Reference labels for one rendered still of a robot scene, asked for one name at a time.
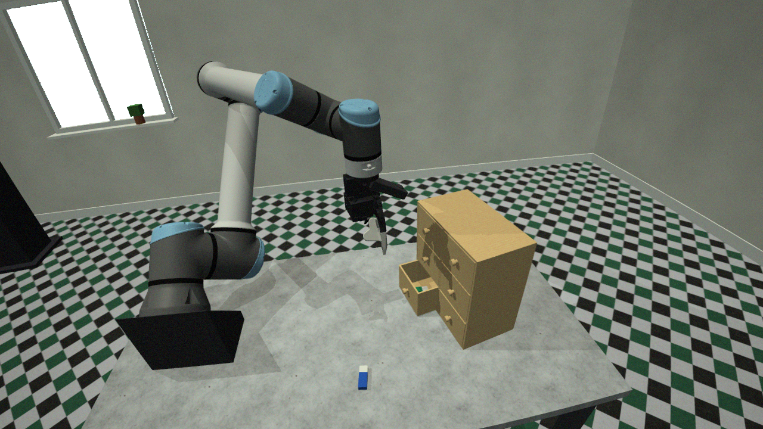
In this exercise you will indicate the brown wooden chest of drawers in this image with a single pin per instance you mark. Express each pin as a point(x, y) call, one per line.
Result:
point(503, 255)

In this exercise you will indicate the blue and white eraser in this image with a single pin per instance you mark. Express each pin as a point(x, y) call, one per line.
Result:
point(363, 377)

